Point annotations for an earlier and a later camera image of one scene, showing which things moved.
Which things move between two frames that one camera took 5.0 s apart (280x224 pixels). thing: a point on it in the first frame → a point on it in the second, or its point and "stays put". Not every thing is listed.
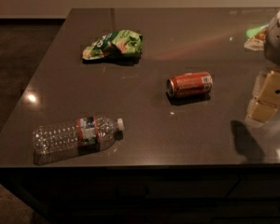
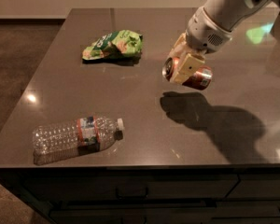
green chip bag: [122, 45] stays put
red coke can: [189, 84] → [201, 79]
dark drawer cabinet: [246, 193] stays put
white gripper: [278, 39] → [204, 35]
